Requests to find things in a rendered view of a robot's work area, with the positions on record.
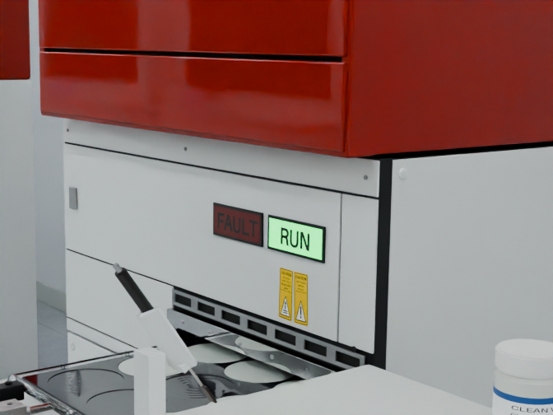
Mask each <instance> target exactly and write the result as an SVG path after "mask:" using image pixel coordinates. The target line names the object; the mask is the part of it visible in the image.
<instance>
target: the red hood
mask: <svg viewBox="0 0 553 415"><path fill-rule="evenodd" d="M38 9H39V85H40V111H41V114H42V115H46V116H53V117H59V118H65V119H75V120H81V121H87V122H93V123H99V124H111V125H117V126H123V127H129V128H139V129H145V130H151V131H158V132H164V133H175V134H181V135H187V136H193V137H199V138H210V139H216V140H222V141H228V142H239V143H245V144H251V145H258V146H264V147H275V148H280V149H286V150H292V151H298V152H310V153H316V154H322V155H328V156H339V157H345V158H352V157H363V156H373V155H381V154H392V153H403V152H423V151H434V150H445V149H456V148H467V147H488V146H499V145H510V144H521V143H532V142H553V0H38Z"/></svg>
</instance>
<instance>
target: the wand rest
mask: <svg viewBox="0 0 553 415"><path fill-rule="evenodd" d="M135 316H136V317H137V319H138V321H139V322H140V323H141V325H142V327H143V328H144V329H145V330H146V332H147V333H148V335H149V336H150V337H151V339H152V341H153V342H154V343H155V345H156V346H157V347H158V348H159V350H157V349H155V348H153V347H144V348H139V349H135V350H134V415H165V359H166V362H167V363H168V364H169V366H170V367H172V368H173V370H177V372H180V371H182V372H183V373H186V372H187V371H188V370H189V369H190V368H192V367H194V366H196V365H197V361H196V360H195V358H194V357H193V355H192V353H191V352H190V351H189V350H188V348H187V347H186V345H185V344H184V342H183V340H182V339H181V337H180V336H179V335H178V334H177V332H176V331H175V329H174V327H173V326H172V324H171V323H170V322H169V321H168V319H167V318H166V316H165V314H164V313H163V311H162V310H161V309H160V307H157V308H155V309H153V310H148V311H147V312H144V313H142V312H141V311H140V309H139V308H138V307H137V310H136V314H135Z"/></svg>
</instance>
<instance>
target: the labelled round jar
mask: <svg viewBox="0 0 553 415"><path fill-rule="evenodd" d="M495 366H496V367H497V368H495V376H494V386H493V403H492V415H553V343H550V342H547V341H542V340H536V339H510V340H506V341H503V342H501V343H499V344H498V345H496V347H495Z"/></svg>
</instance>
